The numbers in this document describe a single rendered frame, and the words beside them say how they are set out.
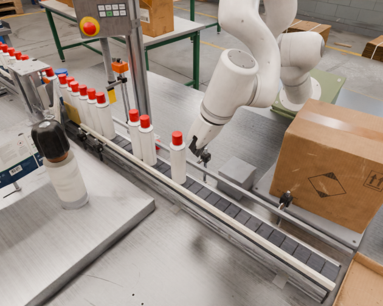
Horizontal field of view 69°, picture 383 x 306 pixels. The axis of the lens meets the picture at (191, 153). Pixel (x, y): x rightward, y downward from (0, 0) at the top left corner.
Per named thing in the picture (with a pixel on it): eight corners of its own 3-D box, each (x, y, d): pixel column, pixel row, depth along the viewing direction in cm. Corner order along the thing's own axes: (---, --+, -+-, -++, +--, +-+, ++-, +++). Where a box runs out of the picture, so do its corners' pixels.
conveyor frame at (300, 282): (22, 99, 152) (19, 91, 149) (42, 91, 159) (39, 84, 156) (321, 305, 71) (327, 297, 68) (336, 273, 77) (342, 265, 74)
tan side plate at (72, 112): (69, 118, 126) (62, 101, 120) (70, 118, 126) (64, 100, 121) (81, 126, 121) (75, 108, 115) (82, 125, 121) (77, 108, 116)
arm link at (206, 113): (217, 87, 71) (214, 96, 73) (196, 100, 65) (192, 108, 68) (242, 107, 68) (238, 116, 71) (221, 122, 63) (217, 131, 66)
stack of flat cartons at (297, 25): (274, 45, 455) (278, 25, 434) (289, 37, 486) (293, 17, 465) (312, 55, 422) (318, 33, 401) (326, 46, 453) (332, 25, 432)
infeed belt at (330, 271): (24, 96, 152) (21, 90, 150) (39, 91, 157) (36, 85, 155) (324, 299, 71) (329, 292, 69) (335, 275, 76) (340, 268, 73)
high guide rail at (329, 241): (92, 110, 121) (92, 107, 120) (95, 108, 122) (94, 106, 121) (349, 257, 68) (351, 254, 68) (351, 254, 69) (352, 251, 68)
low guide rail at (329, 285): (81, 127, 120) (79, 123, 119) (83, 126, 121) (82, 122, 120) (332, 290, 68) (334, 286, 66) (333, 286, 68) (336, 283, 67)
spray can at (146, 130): (140, 163, 105) (133, 117, 92) (150, 156, 108) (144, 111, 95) (149, 169, 103) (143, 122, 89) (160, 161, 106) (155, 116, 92)
